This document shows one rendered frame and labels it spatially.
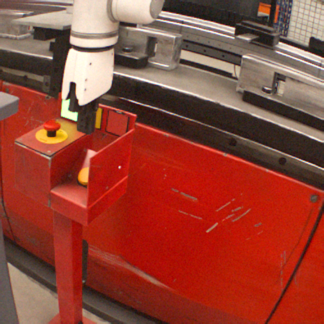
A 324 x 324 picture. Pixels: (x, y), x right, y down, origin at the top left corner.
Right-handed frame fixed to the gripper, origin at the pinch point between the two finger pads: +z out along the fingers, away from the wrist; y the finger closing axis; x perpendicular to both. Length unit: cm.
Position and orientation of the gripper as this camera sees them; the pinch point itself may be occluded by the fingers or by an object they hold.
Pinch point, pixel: (86, 121)
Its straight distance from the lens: 78.3
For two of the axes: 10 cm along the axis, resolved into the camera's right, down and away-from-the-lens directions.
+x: 8.9, 3.2, -3.1
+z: -1.2, 8.4, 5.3
